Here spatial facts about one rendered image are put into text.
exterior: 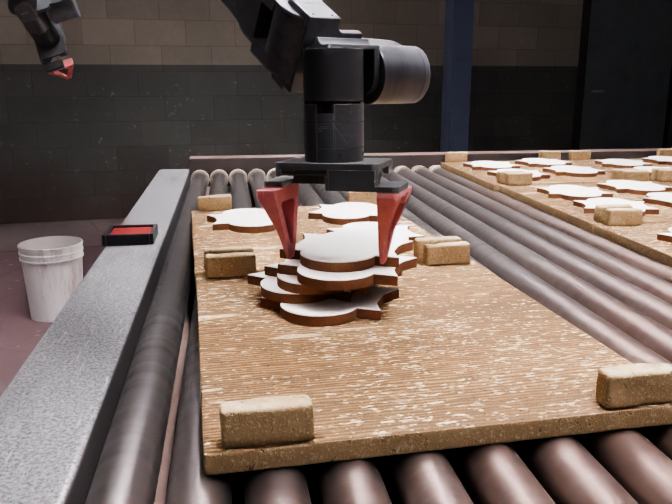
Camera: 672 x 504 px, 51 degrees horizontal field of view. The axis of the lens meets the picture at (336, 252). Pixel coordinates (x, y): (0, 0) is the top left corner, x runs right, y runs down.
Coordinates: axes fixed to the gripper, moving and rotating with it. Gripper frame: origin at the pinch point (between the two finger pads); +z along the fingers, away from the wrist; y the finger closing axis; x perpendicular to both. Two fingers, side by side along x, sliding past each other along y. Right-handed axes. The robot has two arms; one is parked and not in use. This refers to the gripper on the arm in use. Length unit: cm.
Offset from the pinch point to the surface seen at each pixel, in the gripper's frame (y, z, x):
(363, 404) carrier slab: -8.2, 6.4, 19.9
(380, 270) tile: -4.7, 1.5, 0.5
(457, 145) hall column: 51, 23, -466
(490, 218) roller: -10, 7, -61
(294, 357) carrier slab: -0.5, 6.1, 13.4
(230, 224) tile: 26.2, 3.7, -29.7
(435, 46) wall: 88, -56, -580
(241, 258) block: 13.8, 3.1, -7.1
